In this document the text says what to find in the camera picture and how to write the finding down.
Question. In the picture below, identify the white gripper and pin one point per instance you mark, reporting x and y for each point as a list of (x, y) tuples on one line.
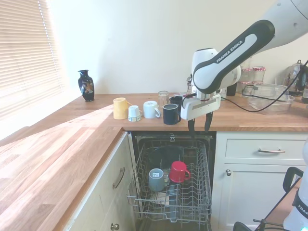
[(199, 108)]

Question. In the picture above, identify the red speckled enamel mug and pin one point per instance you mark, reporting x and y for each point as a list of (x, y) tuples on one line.
[(178, 172)]

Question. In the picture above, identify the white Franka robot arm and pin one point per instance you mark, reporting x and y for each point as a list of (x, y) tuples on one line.
[(216, 72)]

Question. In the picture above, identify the dark navy mug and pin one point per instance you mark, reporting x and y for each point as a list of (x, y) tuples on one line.
[(170, 115)]

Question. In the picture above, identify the black mug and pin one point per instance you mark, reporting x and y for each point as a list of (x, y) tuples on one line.
[(175, 101)]

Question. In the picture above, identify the white mug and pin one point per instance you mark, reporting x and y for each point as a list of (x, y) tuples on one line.
[(150, 109)]

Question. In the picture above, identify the black built-in dishwasher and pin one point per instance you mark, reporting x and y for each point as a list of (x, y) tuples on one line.
[(142, 140)]

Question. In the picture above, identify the grey ceramic mug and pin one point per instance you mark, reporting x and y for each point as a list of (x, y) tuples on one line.
[(156, 180)]

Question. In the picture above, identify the yellow mug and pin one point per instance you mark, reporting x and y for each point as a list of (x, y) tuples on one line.
[(119, 108)]

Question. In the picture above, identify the clear glass tumbler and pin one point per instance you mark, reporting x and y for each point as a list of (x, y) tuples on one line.
[(163, 97)]

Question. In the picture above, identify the black cylindrical container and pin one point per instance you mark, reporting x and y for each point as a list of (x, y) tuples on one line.
[(232, 90)]

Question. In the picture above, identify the round metal cabinet knob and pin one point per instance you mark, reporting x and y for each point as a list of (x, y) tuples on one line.
[(115, 226), (228, 172)]

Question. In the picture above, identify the glass jar red checked lid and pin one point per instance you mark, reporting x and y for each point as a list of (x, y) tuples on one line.
[(246, 75), (259, 74)]

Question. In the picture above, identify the small white patterned cup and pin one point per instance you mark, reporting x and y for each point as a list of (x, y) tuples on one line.
[(133, 113)]

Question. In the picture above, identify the clear plastic container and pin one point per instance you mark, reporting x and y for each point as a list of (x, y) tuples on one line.
[(269, 101)]

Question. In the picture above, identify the dark cutlery basket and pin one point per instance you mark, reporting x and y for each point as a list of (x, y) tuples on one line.
[(173, 199)]

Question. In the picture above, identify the white kitchen cabinet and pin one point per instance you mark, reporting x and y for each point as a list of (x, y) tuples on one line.
[(252, 192), (96, 211)]

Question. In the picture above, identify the glass kettle black lid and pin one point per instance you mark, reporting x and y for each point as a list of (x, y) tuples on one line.
[(294, 79)]

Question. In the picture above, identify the black painted vase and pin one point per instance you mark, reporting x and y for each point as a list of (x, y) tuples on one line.
[(86, 84)]

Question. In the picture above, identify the white window blind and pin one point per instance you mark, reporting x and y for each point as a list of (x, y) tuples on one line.
[(24, 60)]

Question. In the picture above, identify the black camera stand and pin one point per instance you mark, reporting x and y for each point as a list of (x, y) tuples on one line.
[(290, 176)]

